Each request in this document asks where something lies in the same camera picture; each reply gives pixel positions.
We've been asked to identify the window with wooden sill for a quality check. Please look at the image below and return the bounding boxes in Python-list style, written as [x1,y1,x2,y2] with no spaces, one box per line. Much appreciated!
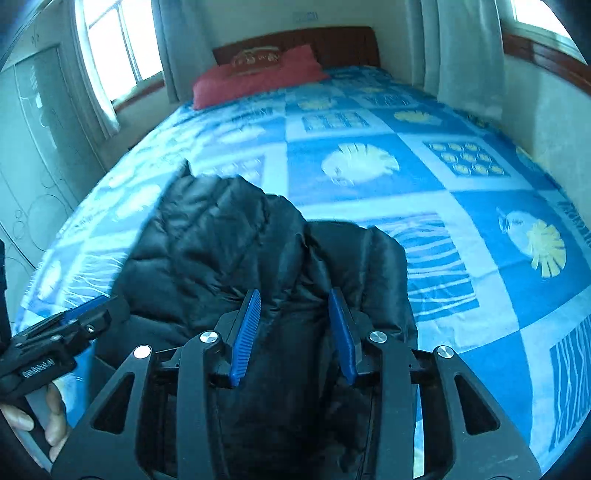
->
[76,0,165,112]
[501,0,588,80]

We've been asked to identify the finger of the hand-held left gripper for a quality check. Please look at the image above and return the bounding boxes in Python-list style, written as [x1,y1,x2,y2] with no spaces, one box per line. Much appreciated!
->
[10,294,132,358]

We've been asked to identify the blue patterned bedsheet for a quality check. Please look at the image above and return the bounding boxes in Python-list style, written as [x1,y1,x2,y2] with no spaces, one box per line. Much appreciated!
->
[14,65,591,476]

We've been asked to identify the black puffer jacket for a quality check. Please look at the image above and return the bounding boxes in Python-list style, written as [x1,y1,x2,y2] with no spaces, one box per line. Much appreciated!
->
[95,159,419,480]

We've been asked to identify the red pillow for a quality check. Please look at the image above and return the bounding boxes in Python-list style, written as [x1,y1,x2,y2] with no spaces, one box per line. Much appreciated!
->
[191,45,329,110]

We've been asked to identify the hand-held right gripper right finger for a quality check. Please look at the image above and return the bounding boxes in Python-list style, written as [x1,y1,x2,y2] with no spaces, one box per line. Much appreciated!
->
[327,287,542,480]

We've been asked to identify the white wardrobe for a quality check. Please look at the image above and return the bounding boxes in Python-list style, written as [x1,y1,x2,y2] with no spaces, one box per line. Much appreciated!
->
[0,44,112,319]

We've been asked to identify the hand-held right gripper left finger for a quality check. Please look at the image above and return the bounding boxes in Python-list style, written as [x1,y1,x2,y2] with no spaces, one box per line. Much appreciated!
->
[51,288,262,480]

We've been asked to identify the person's left hand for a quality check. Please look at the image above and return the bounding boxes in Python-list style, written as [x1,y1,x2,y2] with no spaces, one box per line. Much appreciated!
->
[0,382,71,463]

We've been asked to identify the white curtain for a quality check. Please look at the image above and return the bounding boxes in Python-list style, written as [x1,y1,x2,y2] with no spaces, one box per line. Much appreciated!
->
[418,0,505,121]
[151,0,214,105]
[67,0,122,140]

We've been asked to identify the wooden headboard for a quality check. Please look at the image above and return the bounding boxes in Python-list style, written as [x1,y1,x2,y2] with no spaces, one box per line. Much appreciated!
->
[212,26,382,71]

